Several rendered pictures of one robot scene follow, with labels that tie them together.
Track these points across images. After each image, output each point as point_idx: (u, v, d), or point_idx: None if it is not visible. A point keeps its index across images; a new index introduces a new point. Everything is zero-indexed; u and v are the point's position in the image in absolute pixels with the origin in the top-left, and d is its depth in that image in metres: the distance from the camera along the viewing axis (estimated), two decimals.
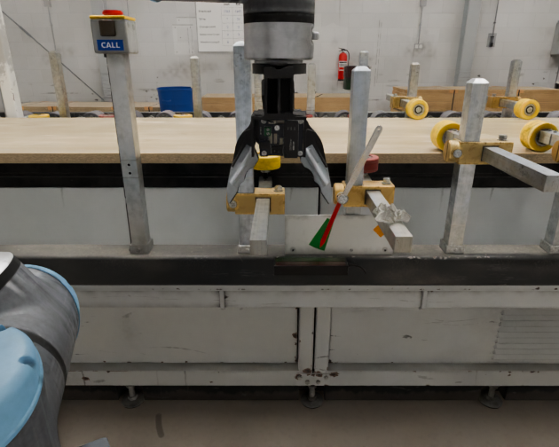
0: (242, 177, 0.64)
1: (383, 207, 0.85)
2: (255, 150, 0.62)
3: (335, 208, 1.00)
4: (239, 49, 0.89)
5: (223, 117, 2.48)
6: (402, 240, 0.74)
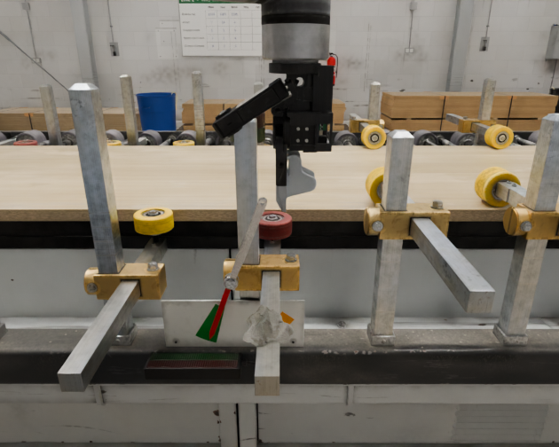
0: (286, 184, 0.64)
1: (263, 311, 0.63)
2: None
3: (224, 293, 0.78)
4: (76, 94, 0.66)
5: (173, 137, 2.26)
6: (264, 381, 0.52)
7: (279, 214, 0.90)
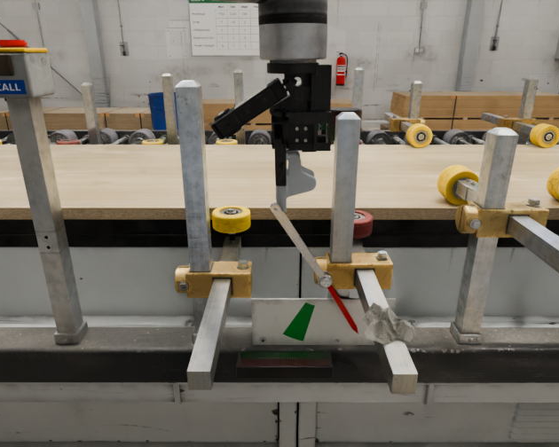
0: (286, 184, 0.64)
1: (377, 309, 0.62)
2: None
3: (330, 292, 0.77)
4: (183, 91, 0.66)
5: (204, 137, 2.25)
6: (403, 379, 0.52)
7: (358, 212, 0.90)
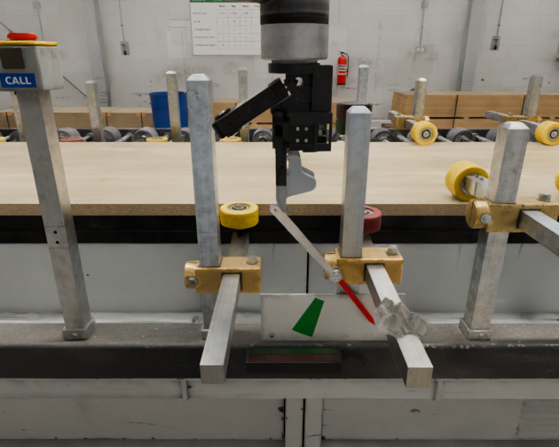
0: (286, 184, 0.64)
1: (389, 303, 0.62)
2: None
3: (342, 286, 0.77)
4: (193, 85, 0.66)
5: None
6: (418, 372, 0.51)
7: (366, 207, 0.90)
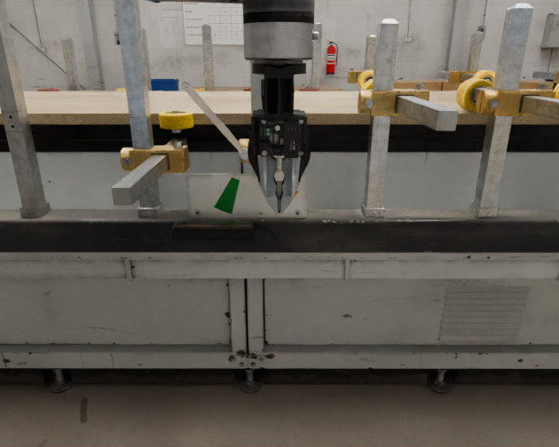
0: (273, 184, 0.64)
1: (274, 156, 0.77)
2: None
3: None
4: None
5: None
6: (277, 185, 0.66)
7: None
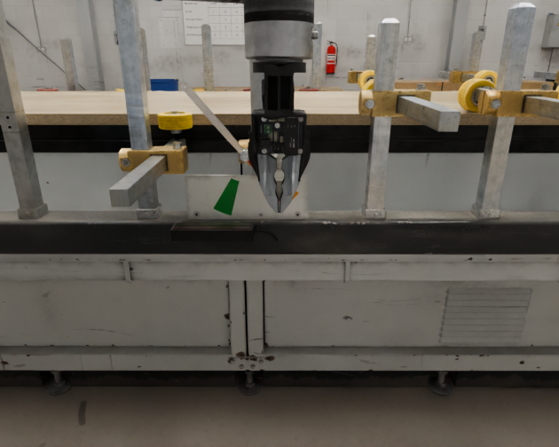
0: (273, 184, 0.64)
1: (274, 156, 0.77)
2: (268, 154, 0.63)
3: (252, 167, 0.91)
4: None
5: None
6: (277, 185, 0.66)
7: None
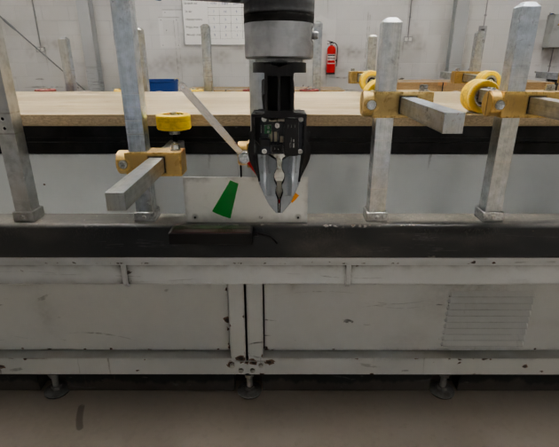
0: (273, 184, 0.64)
1: (274, 156, 0.77)
2: (268, 154, 0.63)
3: (252, 168, 0.89)
4: None
5: None
6: (277, 185, 0.66)
7: None
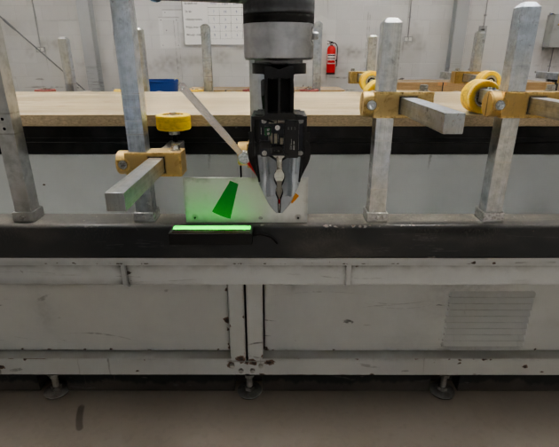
0: (273, 184, 0.64)
1: (274, 156, 0.77)
2: None
3: (252, 168, 0.89)
4: None
5: None
6: (277, 185, 0.66)
7: None
